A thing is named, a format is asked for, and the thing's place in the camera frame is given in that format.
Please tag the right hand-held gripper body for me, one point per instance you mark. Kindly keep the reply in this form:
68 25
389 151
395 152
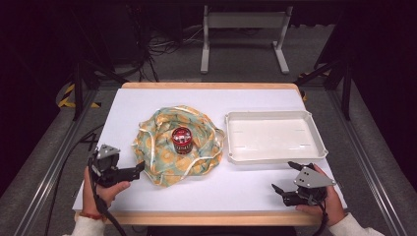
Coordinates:
311 179

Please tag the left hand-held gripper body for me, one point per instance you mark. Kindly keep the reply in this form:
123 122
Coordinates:
106 170

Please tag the green yellow patterned cloth bag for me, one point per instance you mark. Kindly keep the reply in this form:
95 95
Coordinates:
157 147

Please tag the person's left hand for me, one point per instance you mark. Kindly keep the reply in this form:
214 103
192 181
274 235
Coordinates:
98 196

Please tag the person's right hand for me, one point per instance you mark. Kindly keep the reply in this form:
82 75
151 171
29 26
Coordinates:
331 203

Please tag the white plastic tray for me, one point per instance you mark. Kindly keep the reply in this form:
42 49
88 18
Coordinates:
272 137

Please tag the red round tin can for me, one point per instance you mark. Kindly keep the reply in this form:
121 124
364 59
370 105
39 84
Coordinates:
182 141

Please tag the person's dark clothing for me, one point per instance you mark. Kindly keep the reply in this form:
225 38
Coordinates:
219 231

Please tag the yellow black hazard tape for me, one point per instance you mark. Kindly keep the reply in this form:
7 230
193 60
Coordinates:
67 95

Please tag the black metal stand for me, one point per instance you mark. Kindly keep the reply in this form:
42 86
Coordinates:
78 85
345 85

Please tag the aluminium floor rail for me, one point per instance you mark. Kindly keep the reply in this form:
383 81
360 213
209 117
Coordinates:
46 183
370 170

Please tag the white metal stand frame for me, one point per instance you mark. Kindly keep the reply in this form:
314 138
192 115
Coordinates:
246 20

